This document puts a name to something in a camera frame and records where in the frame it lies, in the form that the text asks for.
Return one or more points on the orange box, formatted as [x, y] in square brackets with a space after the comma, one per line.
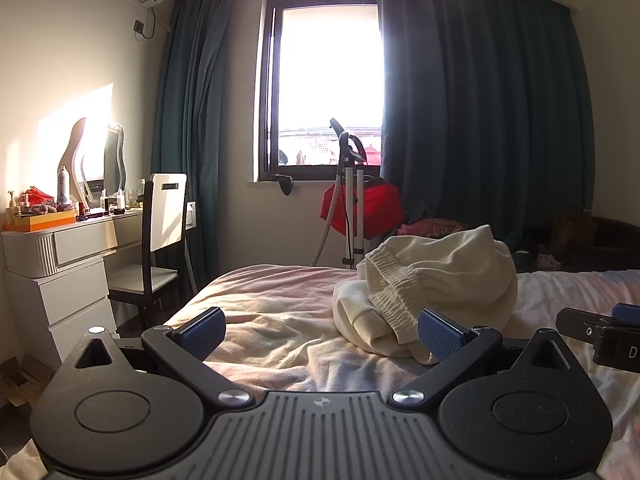
[45, 221]

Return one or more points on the cardboard box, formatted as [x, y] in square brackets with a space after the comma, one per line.
[22, 380]

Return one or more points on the white and black chair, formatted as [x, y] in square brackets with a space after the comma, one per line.
[165, 215]

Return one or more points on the pink clothes pile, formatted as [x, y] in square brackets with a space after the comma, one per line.
[435, 226]

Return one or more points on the row of cosmetic bottles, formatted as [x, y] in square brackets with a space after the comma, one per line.
[107, 205]

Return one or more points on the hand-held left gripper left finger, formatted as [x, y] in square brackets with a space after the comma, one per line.
[202, 332]

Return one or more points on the bed with pink blanket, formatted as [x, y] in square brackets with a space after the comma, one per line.
[280, 310]

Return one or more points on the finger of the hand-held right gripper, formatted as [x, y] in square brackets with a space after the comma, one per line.
[580, 324]
[627, 312]

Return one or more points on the cream white pants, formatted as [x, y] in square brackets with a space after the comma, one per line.
[450, 270]

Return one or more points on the garment steamer stand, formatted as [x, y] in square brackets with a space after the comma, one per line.
[350, 200]

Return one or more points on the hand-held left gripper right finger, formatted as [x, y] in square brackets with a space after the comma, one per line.
[442, 335]

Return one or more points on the dark framed window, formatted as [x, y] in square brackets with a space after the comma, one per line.
[327, 75]

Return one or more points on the red cloth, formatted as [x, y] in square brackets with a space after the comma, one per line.
[380, 205]

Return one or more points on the brown paper bag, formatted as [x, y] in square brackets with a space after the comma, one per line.
[572, 232]

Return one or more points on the wavy white framed mirror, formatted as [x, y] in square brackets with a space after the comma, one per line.
[114, 160]

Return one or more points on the white drawer cabinet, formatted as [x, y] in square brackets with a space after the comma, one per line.
[55, 305]

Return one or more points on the white spray can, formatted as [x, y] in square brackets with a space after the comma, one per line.
[63, 187]

